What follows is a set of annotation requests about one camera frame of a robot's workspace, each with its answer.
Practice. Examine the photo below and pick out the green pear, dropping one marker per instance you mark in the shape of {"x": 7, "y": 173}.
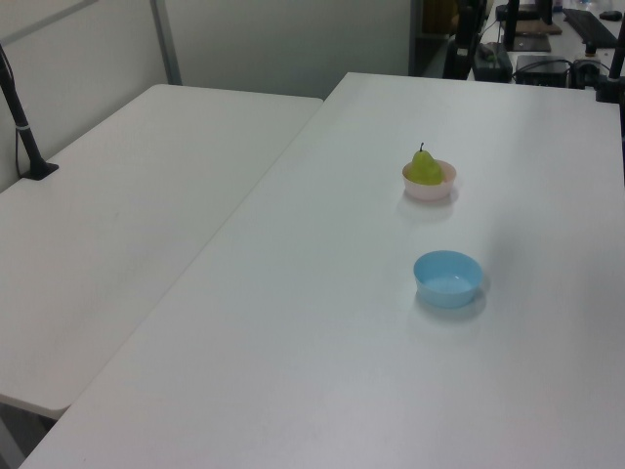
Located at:
{"x": 424, "y": 171}

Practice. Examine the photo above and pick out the black clamp stand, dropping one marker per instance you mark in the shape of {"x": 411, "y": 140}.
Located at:
{"x": 608, "y": 91}

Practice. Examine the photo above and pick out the dark box with green item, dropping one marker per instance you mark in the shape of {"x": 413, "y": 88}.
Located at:
{"x": 490, "y": 66}

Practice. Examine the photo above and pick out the black stand with base plate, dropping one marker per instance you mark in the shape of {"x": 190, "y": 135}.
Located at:
{"x": 512, "y": 29}

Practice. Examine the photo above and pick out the grey partition frame post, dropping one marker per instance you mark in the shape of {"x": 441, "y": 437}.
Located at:
{"x": 166, "y": 44}

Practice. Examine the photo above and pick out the black computer mouse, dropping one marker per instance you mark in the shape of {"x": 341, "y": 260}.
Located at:
{"x": 610, "y": 15}

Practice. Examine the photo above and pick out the black camera stand pole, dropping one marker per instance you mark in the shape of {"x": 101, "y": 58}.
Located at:
{"x": 25, "y": 141}

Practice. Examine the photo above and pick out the light blue plastic bowl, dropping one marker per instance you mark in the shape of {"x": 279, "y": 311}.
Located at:
{"x": 445, "y": 294}

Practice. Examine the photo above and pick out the pink plastic bowl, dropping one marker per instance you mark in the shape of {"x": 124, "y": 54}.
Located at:
{"x": 429, "y": 193}

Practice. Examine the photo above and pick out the white side table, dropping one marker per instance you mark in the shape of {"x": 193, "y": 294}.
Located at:
{"x": 122, "y": 220}

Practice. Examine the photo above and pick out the black electronics box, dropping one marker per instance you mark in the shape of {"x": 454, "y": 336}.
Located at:
{"x": 539, "y": 71}

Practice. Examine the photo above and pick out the black keyboard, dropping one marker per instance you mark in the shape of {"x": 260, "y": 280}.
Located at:
{"x": 592, "y": 28}

